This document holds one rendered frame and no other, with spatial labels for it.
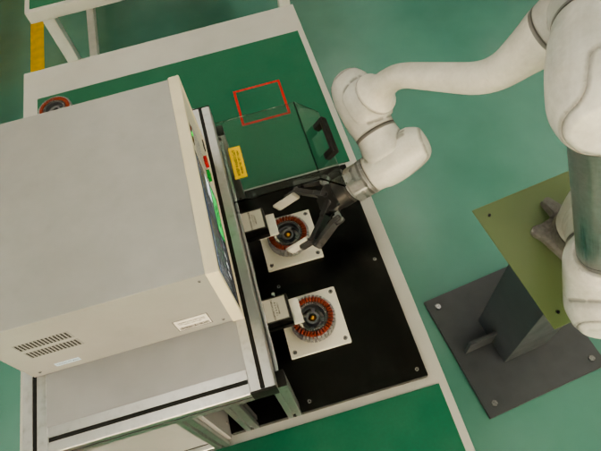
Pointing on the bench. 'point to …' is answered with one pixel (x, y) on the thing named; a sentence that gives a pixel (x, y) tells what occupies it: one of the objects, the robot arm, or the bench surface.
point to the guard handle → (326, 138)
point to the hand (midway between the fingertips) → (285, 226)
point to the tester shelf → (158, 364)
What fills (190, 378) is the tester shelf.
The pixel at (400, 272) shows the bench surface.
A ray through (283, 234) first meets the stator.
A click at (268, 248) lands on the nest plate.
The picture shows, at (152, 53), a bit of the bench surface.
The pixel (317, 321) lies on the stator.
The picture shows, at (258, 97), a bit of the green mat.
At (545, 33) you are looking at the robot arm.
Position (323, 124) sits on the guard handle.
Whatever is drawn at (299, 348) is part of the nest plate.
